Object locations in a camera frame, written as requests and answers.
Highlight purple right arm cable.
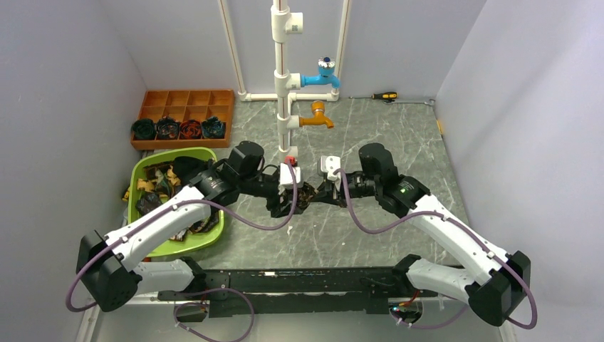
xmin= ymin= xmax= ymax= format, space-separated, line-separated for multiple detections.
xmin=333 ymin=167 xmax=539 ymax=331

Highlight silver wrench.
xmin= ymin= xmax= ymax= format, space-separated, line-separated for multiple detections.
xmin=384 ymin=98 xmax=435 ymax=106

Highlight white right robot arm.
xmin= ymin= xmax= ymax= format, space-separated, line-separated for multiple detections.
xmin=317 ymin=142 xmax=538 ymax=330

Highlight red black rolled tie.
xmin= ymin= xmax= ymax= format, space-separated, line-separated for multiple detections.
xmin=179 ymin=119 xmax=202 ymax=140

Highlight green plastic basin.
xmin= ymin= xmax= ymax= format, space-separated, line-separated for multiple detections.
xmin=126 ymin=147 xmax=225 ymax=258

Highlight brown floral tie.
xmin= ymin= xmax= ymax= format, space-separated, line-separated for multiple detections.
xmin=297 ymin=182 xmax=317 ymax=210

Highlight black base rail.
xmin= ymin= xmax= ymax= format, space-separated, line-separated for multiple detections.
xmin=157 ymin=266 xmax=436 ymax=318

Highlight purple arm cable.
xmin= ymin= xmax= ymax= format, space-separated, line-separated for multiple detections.
xmin=65 ymin=157 xmax=300 ymax=342
xmin=333 ymin=167 xmax=539 ymax=331

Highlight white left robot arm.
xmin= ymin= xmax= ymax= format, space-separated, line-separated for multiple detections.
xmin=66 ymin=141 xmax=302 ymax=312

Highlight yellow black screwdriver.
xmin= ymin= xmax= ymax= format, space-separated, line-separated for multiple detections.
xmin=350 ymin=91 xmax=398 ymax=102

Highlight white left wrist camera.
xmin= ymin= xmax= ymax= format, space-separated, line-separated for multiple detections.
xmin=279 ymin=163 xmax=303 ymax=190

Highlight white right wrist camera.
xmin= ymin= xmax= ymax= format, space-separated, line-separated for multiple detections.
xmin=317 ymin=155 xmax=341 ymax=182

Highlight teal black rolled tie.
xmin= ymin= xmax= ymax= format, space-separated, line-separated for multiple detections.
xmin=201 ymin=116 xmax=226 ymax=139

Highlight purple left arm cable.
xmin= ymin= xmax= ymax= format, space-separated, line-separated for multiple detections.
xmin=65 ymin=157 xmax=300 ymax=342

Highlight blue plastic faucet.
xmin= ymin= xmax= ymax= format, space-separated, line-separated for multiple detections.
xmin=301 ymin=56 xmax=340 ymax=89

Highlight white PVC pipe assembly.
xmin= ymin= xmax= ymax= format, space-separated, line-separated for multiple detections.
xmin=218 ymin=1 xmax=351 ymax=161

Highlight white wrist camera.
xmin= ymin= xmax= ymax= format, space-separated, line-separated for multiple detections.
xmin=317 ymin=155 xmax=341 ymax=182
xmin=279 ymin=163 xmax=303 ymax=190

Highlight pile of floral ties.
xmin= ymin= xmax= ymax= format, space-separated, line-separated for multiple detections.
xmin=135 ymin=156 xmax=221 ymax=242

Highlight dark green rolled tie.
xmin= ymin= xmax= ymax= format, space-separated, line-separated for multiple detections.
xmin=131 ymin=118 xmax=156 ymax=140

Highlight orange wooden compartment tray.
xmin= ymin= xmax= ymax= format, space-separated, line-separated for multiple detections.
xmin=130 ymin=89 xmax=235 ymax=150

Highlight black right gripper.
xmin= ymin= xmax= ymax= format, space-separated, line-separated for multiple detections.
xmin=310 ymin=172 xmax=380 ymax=208

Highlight orange plastic faucet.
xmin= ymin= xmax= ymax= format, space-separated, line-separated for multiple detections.
xmin=298 ymin=100 xmax=335 ymax=129

